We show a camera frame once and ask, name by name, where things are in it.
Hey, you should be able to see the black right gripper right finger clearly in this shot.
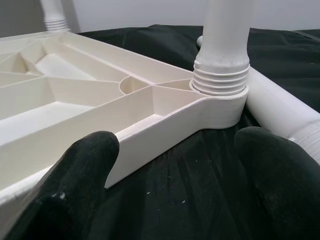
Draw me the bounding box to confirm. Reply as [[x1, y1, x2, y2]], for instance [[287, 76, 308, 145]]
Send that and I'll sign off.
[[233, 126, 320, 240]]

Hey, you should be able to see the black cloth table cover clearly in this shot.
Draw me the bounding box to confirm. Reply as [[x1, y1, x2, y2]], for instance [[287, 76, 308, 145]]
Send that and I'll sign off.
[[74, 23, 320, 240]]

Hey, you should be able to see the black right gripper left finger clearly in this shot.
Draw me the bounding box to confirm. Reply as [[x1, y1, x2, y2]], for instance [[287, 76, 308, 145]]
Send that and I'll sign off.
[[0, 131, 121, 240]]

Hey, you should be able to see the white plastic table leg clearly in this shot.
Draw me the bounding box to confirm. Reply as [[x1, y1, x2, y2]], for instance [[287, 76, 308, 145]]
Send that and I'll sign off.
[[196, 34, 320, 166], [41, 0, 71, 33], [192, 0, 251, 96]]

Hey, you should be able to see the white plastic children table top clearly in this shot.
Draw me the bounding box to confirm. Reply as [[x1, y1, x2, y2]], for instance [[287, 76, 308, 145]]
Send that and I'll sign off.
[[0, 31, 250, 208]]

